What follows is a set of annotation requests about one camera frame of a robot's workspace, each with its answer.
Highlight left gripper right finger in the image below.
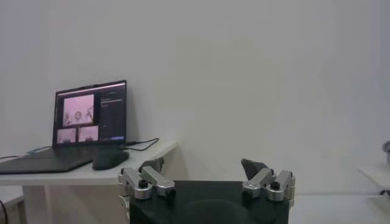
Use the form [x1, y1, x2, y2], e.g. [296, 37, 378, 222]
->
[240, 158, 296, 208]

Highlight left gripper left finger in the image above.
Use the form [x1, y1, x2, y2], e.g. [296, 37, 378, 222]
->
[117, 157, 177, 211]

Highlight white side table with mouse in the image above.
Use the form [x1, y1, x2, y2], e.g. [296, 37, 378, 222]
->
[0, 138, 177, 224]

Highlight black computer mouse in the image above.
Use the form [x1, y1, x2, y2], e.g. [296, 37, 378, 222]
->
[91, 149, 130, 171]

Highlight black laptop with video windows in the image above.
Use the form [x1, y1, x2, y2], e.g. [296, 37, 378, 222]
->
[0, 80, 128, 175]

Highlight black laptop charger cable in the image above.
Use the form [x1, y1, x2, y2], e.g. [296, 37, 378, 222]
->
[123, 137, 160, 152]

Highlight grey laptop side cable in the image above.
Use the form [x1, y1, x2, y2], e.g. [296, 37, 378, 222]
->
[0, 145, 52, 161]

